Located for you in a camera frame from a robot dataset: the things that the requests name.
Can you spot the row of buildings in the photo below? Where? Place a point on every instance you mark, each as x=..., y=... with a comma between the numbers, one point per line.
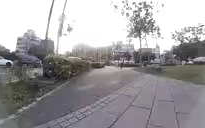
x=100, y=50

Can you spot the green hedge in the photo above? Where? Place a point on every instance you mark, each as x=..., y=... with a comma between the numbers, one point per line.
x=66, y=66

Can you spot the grey asphalt path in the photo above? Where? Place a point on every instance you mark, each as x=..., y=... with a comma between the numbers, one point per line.
x=80, y=93

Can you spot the thin tree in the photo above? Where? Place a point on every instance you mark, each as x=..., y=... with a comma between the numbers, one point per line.
x=140, y=26

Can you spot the palm trunk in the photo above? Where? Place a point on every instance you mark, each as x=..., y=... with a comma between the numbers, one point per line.
x=49, y=20
x=60, y=26

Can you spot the dark car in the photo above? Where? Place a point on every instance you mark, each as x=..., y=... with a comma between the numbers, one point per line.
x=30, y=61

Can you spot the stone slab pavement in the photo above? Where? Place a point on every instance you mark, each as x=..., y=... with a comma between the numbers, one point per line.
x=163, y=106

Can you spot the tall pale building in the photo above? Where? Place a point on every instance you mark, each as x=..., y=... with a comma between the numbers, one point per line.
x=28, y=41

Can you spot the pale kerb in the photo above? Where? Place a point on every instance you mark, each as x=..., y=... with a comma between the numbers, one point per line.
x=33, y=104

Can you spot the grass strip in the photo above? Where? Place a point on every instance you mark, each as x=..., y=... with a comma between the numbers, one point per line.
x=20, y=93

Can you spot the grass lawn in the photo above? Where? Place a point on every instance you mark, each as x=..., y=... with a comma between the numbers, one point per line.
x=190, y=74

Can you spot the row of trees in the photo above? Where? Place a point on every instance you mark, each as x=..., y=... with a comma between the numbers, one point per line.
x=193, y=46

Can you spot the pale vehicle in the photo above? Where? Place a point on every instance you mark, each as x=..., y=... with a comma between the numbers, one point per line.
x=204, y=60

